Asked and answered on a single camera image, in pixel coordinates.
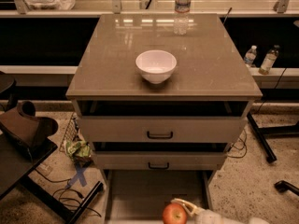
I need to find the red apple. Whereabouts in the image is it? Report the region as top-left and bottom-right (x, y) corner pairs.
(163, 203), (187, 224)

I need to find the clear water bottle on counter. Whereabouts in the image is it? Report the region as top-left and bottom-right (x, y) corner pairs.
(174, 0), (191, 35)

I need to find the grey drawer cabinet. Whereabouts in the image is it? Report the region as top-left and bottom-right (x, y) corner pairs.
(64, 12), (263, 224)

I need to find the bottle with yellow liquid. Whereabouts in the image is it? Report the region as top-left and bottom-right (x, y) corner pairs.
(259, 45), (280, 75)

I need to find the small water bottle blue label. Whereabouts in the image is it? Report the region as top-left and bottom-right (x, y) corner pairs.
(243, 45), (257, 67)

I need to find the white bowl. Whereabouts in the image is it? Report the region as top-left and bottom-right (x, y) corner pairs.
(135, 49), (177, 84)

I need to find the black table leg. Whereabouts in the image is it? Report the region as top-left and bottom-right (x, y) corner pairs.
(247, 113), (277, 163)

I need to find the middle drawer front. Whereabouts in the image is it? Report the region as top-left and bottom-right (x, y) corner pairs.
(93, 151), (226, 170)

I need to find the black chair base leg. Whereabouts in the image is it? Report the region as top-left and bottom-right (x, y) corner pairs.
(274, 180), (299, 196)

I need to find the open bottom drawer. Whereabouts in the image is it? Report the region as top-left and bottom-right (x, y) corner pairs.
(105, 170), (212, 224)

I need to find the black cables right of cabinet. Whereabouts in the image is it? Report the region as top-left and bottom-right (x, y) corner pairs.
(227, 128), (249, 160)

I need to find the top drawer front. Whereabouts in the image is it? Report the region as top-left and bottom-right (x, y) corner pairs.
(78, 116), (247, 143)

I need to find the wire basket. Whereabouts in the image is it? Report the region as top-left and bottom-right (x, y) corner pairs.
(59, 113), (78, 152)

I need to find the green snack bag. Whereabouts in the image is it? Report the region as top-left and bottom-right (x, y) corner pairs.
(64, 140), (92, 163)

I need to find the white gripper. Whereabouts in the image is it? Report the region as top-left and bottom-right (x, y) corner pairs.
(171, 198), (231, 224)

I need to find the black desk left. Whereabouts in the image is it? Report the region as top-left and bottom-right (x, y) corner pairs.
(0, 134), (103, 224)

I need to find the black cable on floor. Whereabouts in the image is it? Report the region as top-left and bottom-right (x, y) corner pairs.
(34, 168), (103, 218)

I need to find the blue tape cross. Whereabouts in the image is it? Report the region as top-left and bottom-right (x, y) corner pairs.
(67, 165), (87, 188)

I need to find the brown chair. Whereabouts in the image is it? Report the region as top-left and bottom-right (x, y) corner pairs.
(0, 101), (58, 161)

